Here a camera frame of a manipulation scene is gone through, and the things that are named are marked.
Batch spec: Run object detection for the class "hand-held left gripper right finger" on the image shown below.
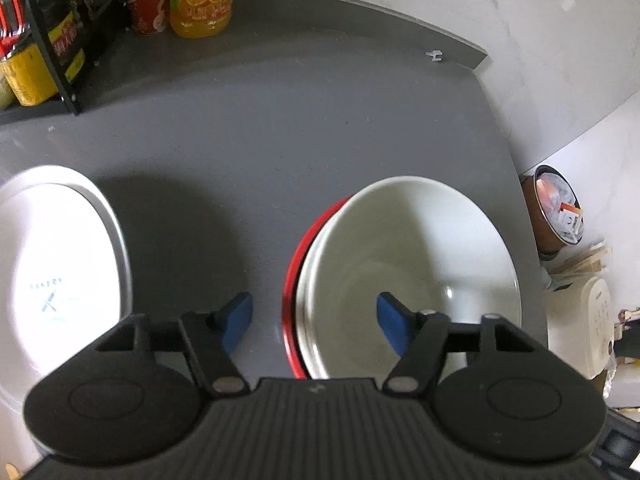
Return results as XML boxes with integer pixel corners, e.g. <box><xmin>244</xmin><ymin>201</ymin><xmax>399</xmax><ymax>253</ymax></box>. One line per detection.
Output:
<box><xmin>376</xmin><ymin>291</ymin><xmax>548</xmax><ymax>395</ymax></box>

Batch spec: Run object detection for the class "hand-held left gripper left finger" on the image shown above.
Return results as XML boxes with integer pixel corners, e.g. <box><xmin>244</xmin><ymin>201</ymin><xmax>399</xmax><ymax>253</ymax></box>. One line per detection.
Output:
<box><xmin>92</xmin><ymin>291</ymin><xmax>254</xmax><ymax>397</ymax></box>

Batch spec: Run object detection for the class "red rimmed white bowl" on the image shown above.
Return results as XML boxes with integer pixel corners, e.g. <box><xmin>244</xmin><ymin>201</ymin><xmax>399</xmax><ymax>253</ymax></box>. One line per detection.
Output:
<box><xmin>283</xmin><ymin>196</ymin><xmax>352</xmax><ymax>380</ymax></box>

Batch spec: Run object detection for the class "white ceramic bowl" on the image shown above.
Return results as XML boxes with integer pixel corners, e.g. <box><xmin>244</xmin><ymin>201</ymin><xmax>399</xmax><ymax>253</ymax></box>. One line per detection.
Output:
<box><xmin>294</xmin><ymin>176</ymin><xmax>523</xmax><ymax>380</ymax></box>

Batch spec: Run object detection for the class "white plate with cross print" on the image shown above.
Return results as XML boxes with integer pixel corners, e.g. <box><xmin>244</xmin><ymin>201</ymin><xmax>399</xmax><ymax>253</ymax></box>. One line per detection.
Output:
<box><xmin>0</xmin><ymin>165</ymin><xmax>135</xmax><ymax>466</ymax></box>

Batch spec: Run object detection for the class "white rice cooker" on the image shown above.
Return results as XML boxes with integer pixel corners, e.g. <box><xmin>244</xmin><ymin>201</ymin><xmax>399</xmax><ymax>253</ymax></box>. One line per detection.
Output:
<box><xmin>544</xmin><ymin>276</ymin><xmax>616</xmax><ymax>380</ymax></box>

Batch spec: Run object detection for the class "brown trash bin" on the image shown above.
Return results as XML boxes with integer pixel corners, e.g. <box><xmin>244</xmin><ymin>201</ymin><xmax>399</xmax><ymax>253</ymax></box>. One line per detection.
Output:
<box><xmin>520</xmin><ymin>165</ymin><xmax>586</xmax><ymax>261</ymax></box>

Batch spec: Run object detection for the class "bundle of wooden chopsticks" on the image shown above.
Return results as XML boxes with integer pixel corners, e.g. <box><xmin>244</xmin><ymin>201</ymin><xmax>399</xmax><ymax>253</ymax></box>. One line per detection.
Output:
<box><xmin>547</xmin><ymin>239</ymin><xmax>614</xmax><ymax>277</ymax></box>

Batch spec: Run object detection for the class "black metal rack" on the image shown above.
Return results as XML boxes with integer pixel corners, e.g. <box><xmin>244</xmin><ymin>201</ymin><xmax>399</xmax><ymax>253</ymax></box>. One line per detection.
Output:
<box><xmin>0</xmin><ymin>0</ymin><xmax>128</xmax><ymax>127</ymax></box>

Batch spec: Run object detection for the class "red plastic handle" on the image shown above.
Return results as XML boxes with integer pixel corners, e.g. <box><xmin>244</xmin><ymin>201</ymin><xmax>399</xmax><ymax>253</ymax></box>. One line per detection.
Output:
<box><xmin>0</xmin><ymin>0</ymin><xmax>27</xmax><ymax>57</ymax></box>

